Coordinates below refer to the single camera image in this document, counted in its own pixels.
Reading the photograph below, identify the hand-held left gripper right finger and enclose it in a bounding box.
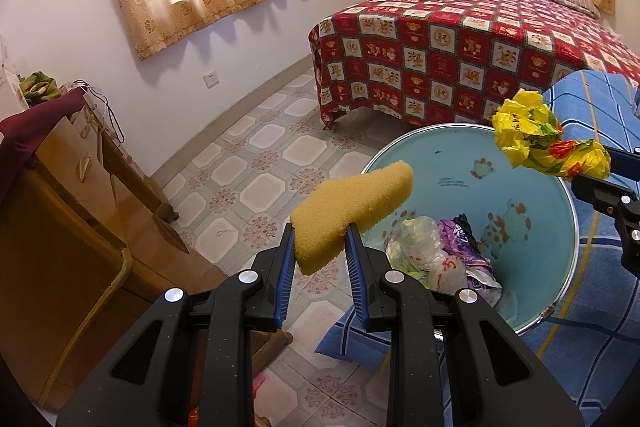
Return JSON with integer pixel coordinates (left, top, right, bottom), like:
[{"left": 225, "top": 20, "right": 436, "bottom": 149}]
[{"left": 345, "top": 223, "right": 586, "bottom": 427}]

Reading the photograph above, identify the purple wrapper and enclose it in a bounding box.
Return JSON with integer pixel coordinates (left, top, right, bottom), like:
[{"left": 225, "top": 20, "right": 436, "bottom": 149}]
[{"left": 439, "top": 214, "right": 493, "bottom": 278}]

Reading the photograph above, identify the wooden cabinet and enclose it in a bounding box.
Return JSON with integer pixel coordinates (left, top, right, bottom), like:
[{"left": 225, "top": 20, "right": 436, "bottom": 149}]
[{"left": 0, "top": 102, "right": 201, "bottom": 413}]

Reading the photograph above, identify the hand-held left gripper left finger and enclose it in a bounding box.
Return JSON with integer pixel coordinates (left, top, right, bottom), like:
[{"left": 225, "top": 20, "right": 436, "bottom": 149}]
[{"left": 55, "top": 222, "right": 297, "bottom": 427}]

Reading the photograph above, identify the thin cable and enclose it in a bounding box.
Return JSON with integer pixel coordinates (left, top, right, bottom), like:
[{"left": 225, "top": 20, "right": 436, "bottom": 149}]
[{"left": 62, "top": 79, "right": 126, "bottom": 142}]

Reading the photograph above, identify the light blue cartoon print bin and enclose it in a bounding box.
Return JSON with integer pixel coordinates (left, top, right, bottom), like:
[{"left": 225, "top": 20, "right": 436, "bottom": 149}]
[{"left": 360, "top": 123, "right": 581, "bottom": 338}]

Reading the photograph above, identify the clear plastic bag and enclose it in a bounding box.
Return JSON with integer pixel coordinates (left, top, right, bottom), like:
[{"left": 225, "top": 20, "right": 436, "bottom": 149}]
[{"left": 385, "top": 216, "right": 446, "bottom": 278}]

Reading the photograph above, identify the red bear print bedspread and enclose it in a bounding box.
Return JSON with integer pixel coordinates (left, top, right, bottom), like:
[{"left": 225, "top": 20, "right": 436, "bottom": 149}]
[{"left": 308, "top": 0, "right": 640, "bottom": 130}]

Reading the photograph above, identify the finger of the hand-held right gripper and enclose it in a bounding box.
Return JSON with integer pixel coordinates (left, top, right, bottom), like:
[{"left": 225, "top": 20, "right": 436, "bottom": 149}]
[
  {"left": 571, "top": 176, "right": 637, "bottom": 208},
  {"left": 606, "top": 147, "right": 640, "bottom": 182}
]

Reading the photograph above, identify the yellow plastic bag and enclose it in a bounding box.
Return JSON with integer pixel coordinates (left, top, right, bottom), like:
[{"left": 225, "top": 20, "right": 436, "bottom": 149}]
[{"left": 491, "top": 89, "right": 612, "bottom": 180}]

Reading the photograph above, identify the maroon cloth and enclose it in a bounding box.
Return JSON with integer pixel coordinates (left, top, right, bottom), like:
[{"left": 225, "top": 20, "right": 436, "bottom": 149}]
[{"left": 0, "top": 89, "right": 83, "bottom": 202}]

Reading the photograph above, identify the wooden table leg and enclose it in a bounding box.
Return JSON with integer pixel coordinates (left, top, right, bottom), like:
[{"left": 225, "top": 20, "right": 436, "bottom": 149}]
[{"left": 250, "top": 332, "right": 293, "bottom": 373}]

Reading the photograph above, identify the green cloth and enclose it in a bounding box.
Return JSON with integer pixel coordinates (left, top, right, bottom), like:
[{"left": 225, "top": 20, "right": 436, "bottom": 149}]
[{"left": 19, "top": 72, "right": 61, "bottom": 105}]

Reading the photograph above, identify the yellow sponge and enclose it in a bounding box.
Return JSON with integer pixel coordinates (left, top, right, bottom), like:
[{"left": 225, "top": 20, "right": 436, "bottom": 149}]
[{"left": 290, "top": 161, "right": 416, "bottom": 277}]

